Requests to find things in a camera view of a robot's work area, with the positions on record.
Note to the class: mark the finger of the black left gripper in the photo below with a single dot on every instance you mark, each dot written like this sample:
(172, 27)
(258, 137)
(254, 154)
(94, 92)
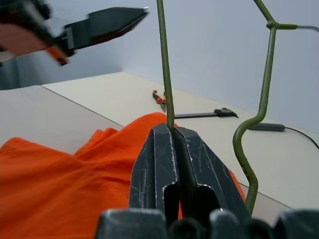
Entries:
(112, 25)

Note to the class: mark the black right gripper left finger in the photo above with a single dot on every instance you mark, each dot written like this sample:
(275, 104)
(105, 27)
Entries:
(147, 169)

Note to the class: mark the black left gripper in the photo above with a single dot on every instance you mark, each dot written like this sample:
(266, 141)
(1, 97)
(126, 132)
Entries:
(30, 15)

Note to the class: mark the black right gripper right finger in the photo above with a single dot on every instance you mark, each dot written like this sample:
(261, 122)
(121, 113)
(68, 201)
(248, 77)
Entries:
(207, 169)

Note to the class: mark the orange shorts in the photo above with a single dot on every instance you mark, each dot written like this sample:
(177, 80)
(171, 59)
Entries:
(49, 186)

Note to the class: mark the flat black bar tool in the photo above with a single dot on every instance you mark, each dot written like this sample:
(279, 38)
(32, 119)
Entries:
(197, 115)

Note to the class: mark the grey power adapter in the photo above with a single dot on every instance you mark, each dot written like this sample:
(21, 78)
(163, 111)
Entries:
(268, 127)

